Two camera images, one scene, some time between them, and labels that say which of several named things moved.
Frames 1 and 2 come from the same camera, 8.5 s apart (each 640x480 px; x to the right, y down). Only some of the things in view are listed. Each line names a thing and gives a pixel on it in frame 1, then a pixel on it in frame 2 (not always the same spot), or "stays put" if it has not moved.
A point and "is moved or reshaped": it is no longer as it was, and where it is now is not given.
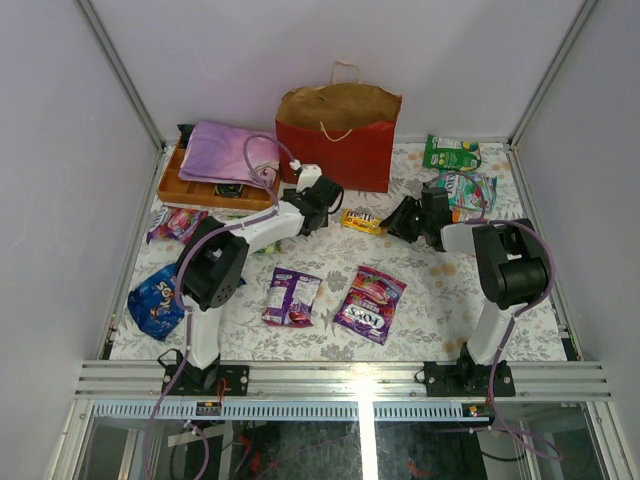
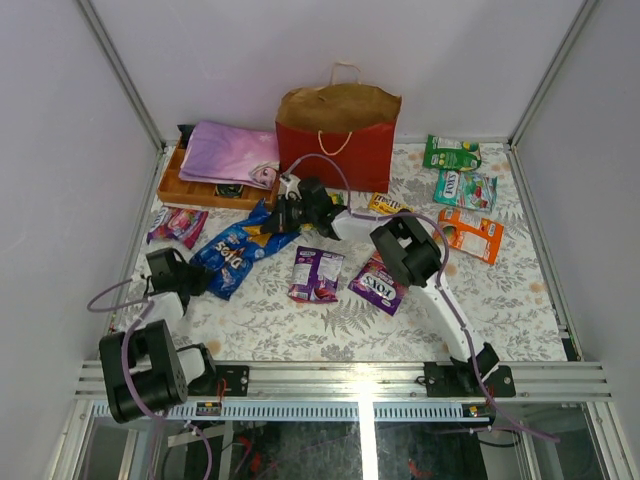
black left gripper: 329,189 → 198,279
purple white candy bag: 291,299 → 315,276
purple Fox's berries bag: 369,303 is moved or reshaped
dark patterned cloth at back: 185,130 stays put
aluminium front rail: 344,380 stays put
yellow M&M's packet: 360,221 is moved or reshaped
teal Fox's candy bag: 469,191 stays put
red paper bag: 345,128 stays put
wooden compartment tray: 176,190 stays put
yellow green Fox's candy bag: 274,248 is moved or reshaped
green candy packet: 452,154 stays put
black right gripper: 395,223 → 280,220
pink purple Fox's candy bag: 177,223 stays put
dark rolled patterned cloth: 229,189 stays put
